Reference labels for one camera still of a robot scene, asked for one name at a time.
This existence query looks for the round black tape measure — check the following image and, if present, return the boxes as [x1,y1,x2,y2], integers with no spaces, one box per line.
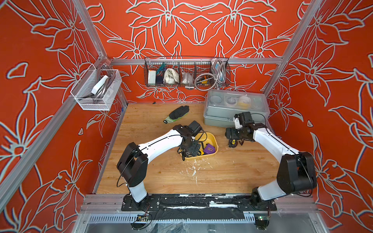
[228,139,245,148]

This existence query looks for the purple tape measure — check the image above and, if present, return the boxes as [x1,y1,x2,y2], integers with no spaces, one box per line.
[203,143,216,154]

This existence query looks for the yellow plastic storage box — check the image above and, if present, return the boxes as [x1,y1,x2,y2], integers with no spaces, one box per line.
[184,132,219,160]

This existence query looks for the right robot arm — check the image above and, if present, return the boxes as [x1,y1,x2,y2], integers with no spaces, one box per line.
[225,112,317,204]

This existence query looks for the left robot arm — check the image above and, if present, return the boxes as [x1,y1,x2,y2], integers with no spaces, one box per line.
[117,121,206,203]

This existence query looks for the white box in basket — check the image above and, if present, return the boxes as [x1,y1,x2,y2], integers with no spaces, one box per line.
[148,70,156,85]

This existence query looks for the grey plastic toolbox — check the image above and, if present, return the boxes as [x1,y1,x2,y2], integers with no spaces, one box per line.
[204,89,270,128]

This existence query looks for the black green work glove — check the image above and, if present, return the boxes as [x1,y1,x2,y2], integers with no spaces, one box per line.
[163,105,189,124]

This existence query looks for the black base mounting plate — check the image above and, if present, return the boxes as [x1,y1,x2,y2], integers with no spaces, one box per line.
[121,194,277,212]

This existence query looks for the white cloth in basket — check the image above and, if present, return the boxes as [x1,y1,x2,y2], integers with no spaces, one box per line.
[163,68,180,84]

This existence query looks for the white adapter in side basket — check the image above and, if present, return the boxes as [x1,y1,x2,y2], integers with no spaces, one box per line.
[91,75,108,95]

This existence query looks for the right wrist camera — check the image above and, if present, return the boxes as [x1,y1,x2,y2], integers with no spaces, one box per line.
[233,114,243,130]

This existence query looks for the coiled grey cable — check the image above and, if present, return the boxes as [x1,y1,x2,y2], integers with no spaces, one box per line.
[194,58,227,91]

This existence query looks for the black wire wall basket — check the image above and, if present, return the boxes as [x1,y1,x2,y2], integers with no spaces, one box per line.
[144,56,231,91]

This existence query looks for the white wire side basket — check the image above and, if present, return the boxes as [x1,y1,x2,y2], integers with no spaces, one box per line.
[71,65,121,111]

